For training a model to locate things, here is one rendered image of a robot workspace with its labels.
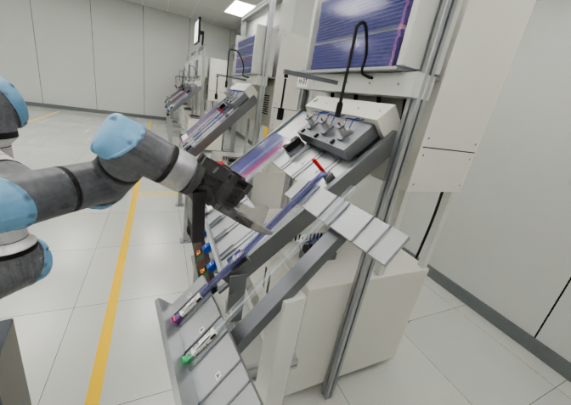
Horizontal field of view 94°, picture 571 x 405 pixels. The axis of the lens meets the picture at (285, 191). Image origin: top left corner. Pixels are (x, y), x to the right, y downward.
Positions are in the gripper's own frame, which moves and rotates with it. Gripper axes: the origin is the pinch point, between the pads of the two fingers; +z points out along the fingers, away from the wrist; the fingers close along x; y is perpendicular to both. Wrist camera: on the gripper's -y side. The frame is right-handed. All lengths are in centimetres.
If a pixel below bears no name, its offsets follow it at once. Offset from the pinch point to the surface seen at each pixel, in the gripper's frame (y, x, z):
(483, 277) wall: 38, -1, 203
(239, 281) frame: -19.0, 5.7, 11.9
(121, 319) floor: -98, 80, 26
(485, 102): 77, -2, 56
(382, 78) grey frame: 58, 14, 21
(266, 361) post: -28.5, -11.6, 19.1
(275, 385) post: -32.8, -14.6, 24.1
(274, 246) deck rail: -6.5, 8.5, 18.3
